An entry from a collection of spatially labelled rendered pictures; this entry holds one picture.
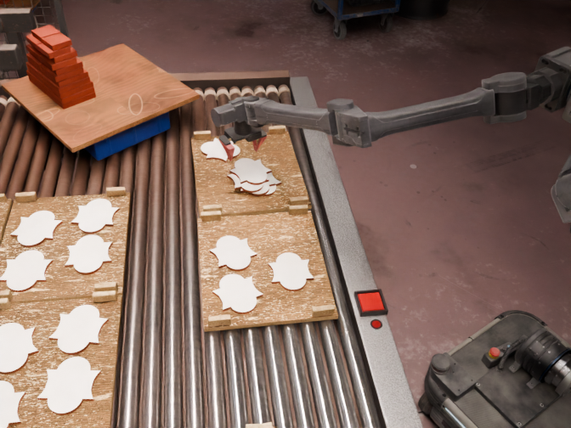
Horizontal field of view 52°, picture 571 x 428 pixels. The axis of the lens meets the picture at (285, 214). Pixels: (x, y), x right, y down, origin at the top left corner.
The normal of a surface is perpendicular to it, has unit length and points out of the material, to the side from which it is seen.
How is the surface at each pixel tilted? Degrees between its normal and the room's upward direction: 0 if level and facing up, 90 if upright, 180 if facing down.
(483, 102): 70
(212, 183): 0
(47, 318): 0
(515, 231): 0
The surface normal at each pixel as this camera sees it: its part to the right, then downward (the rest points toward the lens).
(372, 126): 0.13, 0.39
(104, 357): 0.04, -0.73
